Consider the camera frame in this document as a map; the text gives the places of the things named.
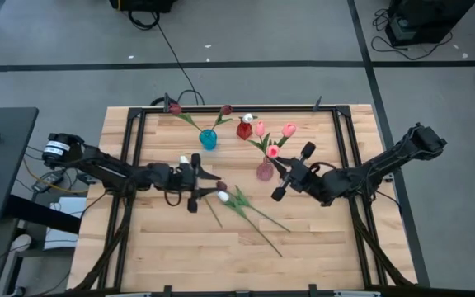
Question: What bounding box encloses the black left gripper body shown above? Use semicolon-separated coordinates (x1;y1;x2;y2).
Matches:
170;153;202;215

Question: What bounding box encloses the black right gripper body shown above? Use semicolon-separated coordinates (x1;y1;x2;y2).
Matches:
270;141;325;203

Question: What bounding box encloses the dark red artificial tulip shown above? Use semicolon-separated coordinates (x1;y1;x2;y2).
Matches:
215;180;291;233
168;102;205;134
210;104;234;133

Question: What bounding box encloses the pink artificial tulip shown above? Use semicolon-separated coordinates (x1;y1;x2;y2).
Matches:
247;120;271;160
266;144;281;163
272;122;298;156

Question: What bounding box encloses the pink glass vase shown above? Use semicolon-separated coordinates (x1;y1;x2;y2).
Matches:
256;158;275;182

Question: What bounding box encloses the teal glass vase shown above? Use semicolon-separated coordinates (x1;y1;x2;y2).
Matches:
199;129;219;152

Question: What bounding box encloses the red glass vase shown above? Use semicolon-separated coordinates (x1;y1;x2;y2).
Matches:
236;119;254;141

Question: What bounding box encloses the white paper sheet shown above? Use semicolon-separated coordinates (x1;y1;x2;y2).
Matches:
43;196;88;251

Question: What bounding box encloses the black power adapter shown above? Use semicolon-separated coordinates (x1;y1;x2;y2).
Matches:
31;169;66;193

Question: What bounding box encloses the black desk crossbar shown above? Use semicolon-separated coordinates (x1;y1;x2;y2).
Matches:
6;193;82;235

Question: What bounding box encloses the black equipment case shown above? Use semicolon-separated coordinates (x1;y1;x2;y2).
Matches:
109;0;179;13

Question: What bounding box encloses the dark grey desk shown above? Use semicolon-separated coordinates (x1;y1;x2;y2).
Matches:
0;106;40;224

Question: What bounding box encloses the black aluminium table frame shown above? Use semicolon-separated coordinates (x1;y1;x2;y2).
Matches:
72;105;418;296

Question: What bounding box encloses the black floor cable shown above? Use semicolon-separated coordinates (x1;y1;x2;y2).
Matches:
128;10;205;106

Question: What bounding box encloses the black equipment box with cables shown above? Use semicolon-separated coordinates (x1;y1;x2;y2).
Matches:
385;0;475;47

